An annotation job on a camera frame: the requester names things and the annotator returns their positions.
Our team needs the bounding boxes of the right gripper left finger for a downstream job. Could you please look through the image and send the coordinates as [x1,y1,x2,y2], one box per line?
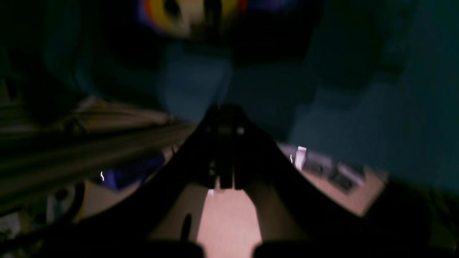
[37,106,219,258]

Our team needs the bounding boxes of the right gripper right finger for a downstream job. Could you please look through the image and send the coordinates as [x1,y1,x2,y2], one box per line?
[228,106,433,258]

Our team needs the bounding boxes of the black t-shirt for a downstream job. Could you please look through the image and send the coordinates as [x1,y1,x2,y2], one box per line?
[97,0,325,65]

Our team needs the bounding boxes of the teal table cloth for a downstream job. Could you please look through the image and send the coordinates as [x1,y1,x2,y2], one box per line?
[44,0,458,193]

